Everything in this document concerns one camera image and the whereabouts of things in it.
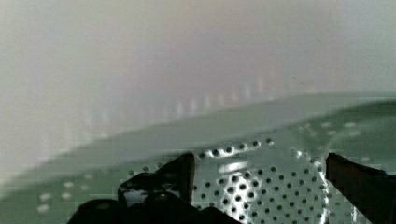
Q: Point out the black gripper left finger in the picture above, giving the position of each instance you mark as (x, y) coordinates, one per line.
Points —
(162, 197)

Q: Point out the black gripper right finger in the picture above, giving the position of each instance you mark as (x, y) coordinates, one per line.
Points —
(370, 190)

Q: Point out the green plastic strainer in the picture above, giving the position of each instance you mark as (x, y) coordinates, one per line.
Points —
(260, 164)

